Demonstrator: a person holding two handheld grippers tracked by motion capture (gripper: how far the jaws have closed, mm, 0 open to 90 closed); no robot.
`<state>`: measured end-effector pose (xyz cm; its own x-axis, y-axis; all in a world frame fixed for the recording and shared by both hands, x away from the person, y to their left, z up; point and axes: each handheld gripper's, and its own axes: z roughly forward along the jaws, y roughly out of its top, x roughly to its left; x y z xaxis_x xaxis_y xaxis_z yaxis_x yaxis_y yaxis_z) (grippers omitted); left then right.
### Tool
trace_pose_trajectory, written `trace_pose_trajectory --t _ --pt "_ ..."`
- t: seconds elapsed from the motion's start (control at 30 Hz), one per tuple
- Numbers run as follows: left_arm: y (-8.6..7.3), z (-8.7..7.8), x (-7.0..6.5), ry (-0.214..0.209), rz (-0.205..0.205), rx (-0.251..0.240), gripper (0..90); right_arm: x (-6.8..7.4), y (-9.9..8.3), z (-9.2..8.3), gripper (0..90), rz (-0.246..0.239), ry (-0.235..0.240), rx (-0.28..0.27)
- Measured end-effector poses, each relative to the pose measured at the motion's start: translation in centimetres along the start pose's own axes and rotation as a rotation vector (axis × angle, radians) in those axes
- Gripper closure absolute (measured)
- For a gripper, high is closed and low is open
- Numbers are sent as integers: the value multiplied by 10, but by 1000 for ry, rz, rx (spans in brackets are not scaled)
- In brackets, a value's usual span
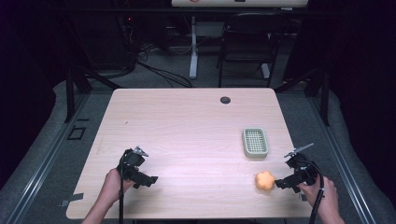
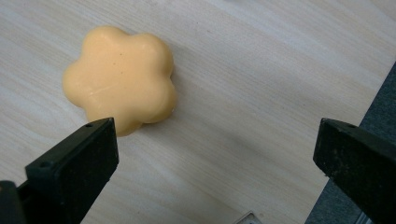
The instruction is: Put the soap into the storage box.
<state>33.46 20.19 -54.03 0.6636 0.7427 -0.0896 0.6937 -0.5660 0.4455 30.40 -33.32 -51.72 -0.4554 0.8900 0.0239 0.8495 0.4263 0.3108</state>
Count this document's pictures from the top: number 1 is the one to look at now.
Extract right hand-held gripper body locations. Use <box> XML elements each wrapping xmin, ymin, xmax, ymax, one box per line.
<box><xmin>283</xmin><ymin>142</ymin><xmax>319</xmax><ymax>189</ymax></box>

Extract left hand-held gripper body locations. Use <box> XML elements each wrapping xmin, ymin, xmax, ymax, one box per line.
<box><xmin>116</xmin><ymin>146</ymin><xmax>149</xmax><ymax>185</ymax></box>

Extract orange flower-shaped sponge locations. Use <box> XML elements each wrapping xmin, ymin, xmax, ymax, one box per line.
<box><xmin>255</xmin><ymin>170</ymin><xmax>276</xmax><ymax>192</ymax></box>

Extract green plastic basket tray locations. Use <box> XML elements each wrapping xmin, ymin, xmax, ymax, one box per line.
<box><xmin>242</xmin><ymin>127</ymin><xmax>270</xmax><ymax>160</ymax></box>

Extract person's left hand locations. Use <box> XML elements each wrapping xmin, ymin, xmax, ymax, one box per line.
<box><xmin>104</xmin><ymin>167</ymin><xmax>135</xmax><ymax>203</ymax></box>

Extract person's right hand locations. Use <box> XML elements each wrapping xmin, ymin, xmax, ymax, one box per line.
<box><xmin>296</xmin><ymin>175</ymin><xmax>340</xmax><ymax>217</ymax></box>

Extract black floor tape square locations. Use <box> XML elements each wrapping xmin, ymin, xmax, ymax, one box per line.
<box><xmin>66</xmin><ymin>117</ymin><xmax>91</xmax><ymax>141</ymax></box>

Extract grey floor tape strip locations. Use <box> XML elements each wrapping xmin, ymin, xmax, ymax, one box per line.
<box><xmin>59</xmin><ymin>192</ymin><xmax>85</xmax><ymax>208</ymax></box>

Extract white background desk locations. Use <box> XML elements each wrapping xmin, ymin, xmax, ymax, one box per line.
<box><xmin>170</xmin><ymin>0</ymin><xmax>310</xmax><ymax>80</ymax></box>

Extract black chair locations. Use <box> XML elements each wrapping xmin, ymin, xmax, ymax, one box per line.
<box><xmin>216</xmin><ymin>11</ymin><xmax>290</xmax><ymax>89</ymax></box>

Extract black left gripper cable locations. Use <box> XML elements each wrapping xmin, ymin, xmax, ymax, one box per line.
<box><xmin>118</xmin><ymin>150</ymin><xmax>125</xmax><ymax>224</ymax></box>

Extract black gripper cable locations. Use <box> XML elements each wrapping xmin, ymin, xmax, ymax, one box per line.
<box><xmin>299</xmin><ymin>159</ymin><xmax>326</xmax><ymax>224</ymax></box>
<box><xmin>118</xmin><ymin>150</ymin><xmax>125</xmax><ymax>224</ymax></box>

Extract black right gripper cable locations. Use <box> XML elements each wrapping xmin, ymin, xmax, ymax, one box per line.
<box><xmin>299</xmin><ymin>159</ymin><xmax>326</xmax><ymax>224</ymax></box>

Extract metal floor rail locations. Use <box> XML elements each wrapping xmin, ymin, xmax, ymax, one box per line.
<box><xmin>307</xmin><ymin>96</ymin><xmax>377</xmax><ymax>224</ymax></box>
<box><xmin>5</xmin><ymin>92</ymin><xmax>92</xmax><ymax>224</ymax></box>

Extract black metal frame stand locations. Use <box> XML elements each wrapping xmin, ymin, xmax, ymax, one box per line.
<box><xmin>64</xmin><ymin>65</ymin><xmax>121</xmax><ymax>123</ymax></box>
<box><xmin>273</xmin><ymin>66</ymin><xmax>331</xmax><ymax>127</ymax></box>

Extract black floor cables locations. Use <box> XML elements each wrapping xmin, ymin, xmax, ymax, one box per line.
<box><xmin>92</xmin><ymin>15</ymin><xmax>194</xmax><ymax>90</ymax></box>

